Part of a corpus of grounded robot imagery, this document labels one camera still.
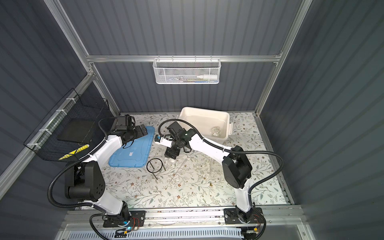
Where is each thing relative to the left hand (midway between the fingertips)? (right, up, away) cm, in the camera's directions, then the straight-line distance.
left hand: (139, 131), depth 92 cm
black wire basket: (-29, -4, -30) cm, 42 cm away
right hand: (+20, -10, -6) cm, 23 cm away
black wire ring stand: (+9, -21, -1) cm, 23 cm away
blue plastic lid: (-6, -15, +6) cm, 17 cm away
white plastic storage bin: (+48, +4, +14) cm, 50 cm away
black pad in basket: (-23, +1, -19) cm, 30 cm away
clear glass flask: (+49, 0, +10) cm, 50 cm away
